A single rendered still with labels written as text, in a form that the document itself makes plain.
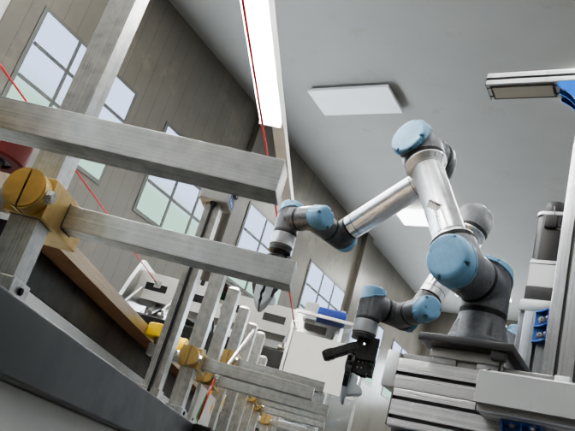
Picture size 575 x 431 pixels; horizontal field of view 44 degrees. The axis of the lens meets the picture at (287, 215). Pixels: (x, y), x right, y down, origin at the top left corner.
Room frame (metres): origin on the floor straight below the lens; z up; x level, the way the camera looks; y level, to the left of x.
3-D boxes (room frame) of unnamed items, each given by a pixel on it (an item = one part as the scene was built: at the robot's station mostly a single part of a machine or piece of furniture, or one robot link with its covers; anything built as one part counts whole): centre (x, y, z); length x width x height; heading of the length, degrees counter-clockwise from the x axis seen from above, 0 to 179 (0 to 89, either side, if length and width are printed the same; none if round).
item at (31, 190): (0.83, 0.28, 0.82); 0.13 x 0.06 x 0.05; 171
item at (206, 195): (1.54, 0.17, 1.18); 0.07 x 0.07 x 0.08; 81
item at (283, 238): (2.08, -0.01, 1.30); 0.08 x 0.08 x 0.05
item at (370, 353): (2.09, -0.33, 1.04); 0.09 x 0.08 x 0.12; 77
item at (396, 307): (2.10, -0.42, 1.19); 0.11 x 0.11 x 0.08; 17
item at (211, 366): (1.82, 0.03, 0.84); 0.43 x 0.03 x 0.04; 81
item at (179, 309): (1.54, 0.17, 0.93); 0.05 x 0.04 x 0.45; 171
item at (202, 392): (2.01, 0.07, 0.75); 0.26 x 0.01 x 0.10; 171
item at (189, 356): (1.82, 0.12, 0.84); 0.13 x 0.06 x 0.05; 171
